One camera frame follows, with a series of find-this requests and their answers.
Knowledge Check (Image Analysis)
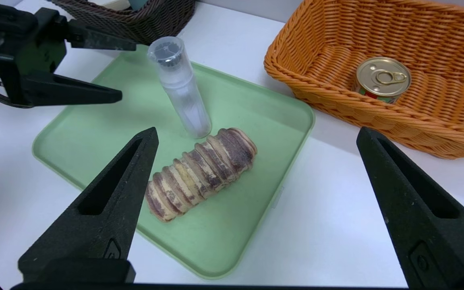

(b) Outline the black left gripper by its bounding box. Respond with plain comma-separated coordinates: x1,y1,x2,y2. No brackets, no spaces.
0,8,136,107

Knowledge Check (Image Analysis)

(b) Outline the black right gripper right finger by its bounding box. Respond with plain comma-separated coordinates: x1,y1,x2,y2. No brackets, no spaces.
356,126,464,290

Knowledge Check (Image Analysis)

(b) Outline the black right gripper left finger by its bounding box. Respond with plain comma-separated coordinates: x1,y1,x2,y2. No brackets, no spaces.
18,127,159,282

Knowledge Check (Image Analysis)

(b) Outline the white soap bar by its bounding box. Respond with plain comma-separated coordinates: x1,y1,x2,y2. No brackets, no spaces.
98,0,132,11

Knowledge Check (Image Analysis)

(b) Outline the tin can with gold lid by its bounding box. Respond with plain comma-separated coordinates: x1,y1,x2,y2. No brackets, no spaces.
353,57,412,104

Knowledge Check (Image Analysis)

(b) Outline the dark brown wicker basket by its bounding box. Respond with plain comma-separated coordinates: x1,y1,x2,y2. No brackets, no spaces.
51,0,197,46

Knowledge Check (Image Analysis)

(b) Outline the orange wicker basket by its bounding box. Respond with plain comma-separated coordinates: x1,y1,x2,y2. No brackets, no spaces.
264,0,464,160

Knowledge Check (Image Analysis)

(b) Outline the white bottle with clear cap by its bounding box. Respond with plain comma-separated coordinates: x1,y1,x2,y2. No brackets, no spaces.
147,36,212,139

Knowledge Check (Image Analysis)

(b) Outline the striped purple bread roll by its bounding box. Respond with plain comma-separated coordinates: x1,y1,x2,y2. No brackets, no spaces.
145,128,257,223

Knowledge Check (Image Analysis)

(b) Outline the light green plastic tray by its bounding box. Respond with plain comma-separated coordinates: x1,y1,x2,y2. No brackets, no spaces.
32,44,315,279

